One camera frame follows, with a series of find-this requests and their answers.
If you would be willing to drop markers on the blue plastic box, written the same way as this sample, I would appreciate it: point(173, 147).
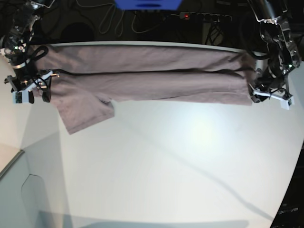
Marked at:
point(148, 4)

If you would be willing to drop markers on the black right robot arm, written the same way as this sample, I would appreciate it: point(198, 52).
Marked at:
point(15, 48)

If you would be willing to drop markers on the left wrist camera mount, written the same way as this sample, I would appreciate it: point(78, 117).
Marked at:
point(265, 93)

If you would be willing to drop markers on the grey table side panel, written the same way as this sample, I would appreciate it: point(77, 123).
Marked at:
point(21, 196)

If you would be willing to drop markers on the mauve grey t-shirt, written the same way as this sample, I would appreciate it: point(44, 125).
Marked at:
point(91, 77)

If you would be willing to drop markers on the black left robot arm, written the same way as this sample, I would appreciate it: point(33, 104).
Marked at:
point(282, 57)

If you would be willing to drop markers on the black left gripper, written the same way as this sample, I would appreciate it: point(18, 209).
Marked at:
point(266, 82)

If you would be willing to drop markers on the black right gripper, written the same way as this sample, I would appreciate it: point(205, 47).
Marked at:
point(23, 63)

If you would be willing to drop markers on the black power strip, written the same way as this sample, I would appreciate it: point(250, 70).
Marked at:
point(205, 17)

